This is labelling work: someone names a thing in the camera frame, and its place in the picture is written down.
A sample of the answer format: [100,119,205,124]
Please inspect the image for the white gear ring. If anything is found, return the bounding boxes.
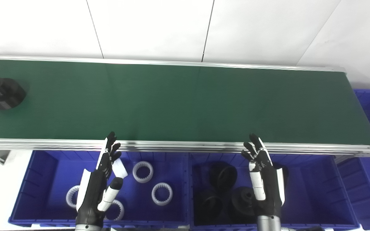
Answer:
[132,161,154,183]
[152,183,173,206]
[66,185,81,209]
[105,200,125,221]

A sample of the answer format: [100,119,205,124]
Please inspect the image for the blue bin with black parts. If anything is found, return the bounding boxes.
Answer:
[188,152,361,231]

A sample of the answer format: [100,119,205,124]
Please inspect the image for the white cylinder part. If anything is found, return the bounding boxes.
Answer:
[112,159,128,178]

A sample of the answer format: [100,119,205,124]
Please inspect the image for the green conveyor belt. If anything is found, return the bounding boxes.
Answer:
[0,55,370,158]
[0,59,370,145]

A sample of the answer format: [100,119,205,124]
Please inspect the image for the blue bin with white parts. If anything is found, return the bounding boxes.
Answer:
[8,150,190,228]

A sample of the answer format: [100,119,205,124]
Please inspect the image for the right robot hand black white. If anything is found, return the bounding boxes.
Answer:
[241,133,285,218]

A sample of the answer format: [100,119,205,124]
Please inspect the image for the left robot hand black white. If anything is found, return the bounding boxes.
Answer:
[76,132,123,227]

